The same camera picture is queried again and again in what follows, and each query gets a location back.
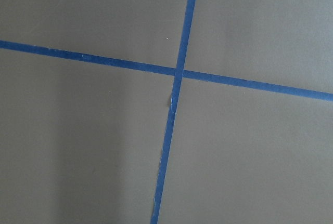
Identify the blue tape strip crosswise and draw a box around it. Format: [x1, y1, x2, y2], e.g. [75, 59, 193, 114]
[1, 41, 332, 101]

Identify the blue tape strip lengthwise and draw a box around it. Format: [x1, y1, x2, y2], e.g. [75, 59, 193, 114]
[150, 0, 196, 223]

